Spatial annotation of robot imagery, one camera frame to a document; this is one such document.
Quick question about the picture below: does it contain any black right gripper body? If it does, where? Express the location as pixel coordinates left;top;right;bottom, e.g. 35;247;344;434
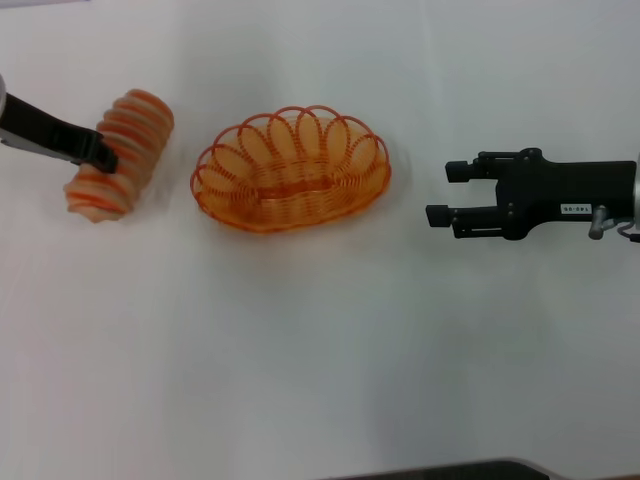
494;147;639;241

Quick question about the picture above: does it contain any silver cable connector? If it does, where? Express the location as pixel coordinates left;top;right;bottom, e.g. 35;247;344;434
588;204;609;240

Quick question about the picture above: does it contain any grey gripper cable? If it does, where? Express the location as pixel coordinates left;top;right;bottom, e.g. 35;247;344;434
604;217;640;244

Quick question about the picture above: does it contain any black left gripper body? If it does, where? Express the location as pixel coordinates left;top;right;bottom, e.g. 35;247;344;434
0;92;104;166

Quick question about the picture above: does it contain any orange striped bread loaf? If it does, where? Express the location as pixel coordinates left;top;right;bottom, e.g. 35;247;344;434
63;88;175;224

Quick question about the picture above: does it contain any dark robot torso edge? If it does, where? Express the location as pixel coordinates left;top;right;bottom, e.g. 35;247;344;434
344;457;571;480

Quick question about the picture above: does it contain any orange wire basket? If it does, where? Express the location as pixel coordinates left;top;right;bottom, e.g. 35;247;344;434
189;104;393;235

